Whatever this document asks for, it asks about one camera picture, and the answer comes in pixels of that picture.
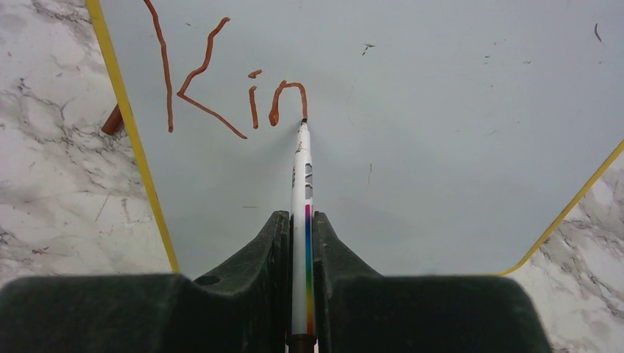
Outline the yellow framed whiteboard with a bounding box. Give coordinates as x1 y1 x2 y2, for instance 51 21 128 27
87 1 623 277

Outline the brown marker cap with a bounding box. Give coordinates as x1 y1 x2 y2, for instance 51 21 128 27
101 105 123 135

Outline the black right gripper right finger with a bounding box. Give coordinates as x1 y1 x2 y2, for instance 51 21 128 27
312 212 551 352

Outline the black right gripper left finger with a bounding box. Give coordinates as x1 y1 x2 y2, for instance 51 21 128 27
1 211 289 352

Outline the white rainbow marker pen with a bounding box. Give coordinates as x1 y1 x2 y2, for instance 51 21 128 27
286 118 316 352

